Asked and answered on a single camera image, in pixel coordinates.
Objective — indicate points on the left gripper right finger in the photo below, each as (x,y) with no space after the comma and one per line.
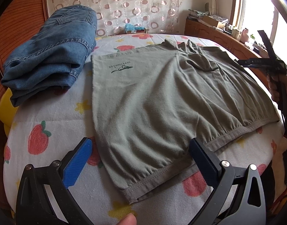
(237,196)

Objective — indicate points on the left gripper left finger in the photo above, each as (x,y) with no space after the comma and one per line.
(33,205)

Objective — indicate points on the grey-green shorts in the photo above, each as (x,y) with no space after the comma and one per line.
(149,102)

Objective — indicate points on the right hand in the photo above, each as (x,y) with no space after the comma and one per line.
(272,85)

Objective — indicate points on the left hand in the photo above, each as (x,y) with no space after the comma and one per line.
(129,219)

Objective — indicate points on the wooden side cabinet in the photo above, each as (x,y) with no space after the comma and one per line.
(239,50)

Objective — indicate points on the pink figurine on cabinet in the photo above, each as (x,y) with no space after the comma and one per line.
(244,36)

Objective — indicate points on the window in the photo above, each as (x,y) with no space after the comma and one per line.
(255,15)

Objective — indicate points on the white floral bed sheet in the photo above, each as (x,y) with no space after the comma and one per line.
(47,128)

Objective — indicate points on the cardboard box on cabinet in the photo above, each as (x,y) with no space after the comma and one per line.
(215,21)

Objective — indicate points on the yellow pillow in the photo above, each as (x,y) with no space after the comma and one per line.
(7,111)

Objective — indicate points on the circle-patterned sheer curtain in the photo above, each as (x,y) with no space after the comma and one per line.
(156,16)

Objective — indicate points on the folded blue jeans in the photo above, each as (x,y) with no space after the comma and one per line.
(54,57)

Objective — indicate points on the blue item box on bed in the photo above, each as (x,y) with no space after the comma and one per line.
(134,29)

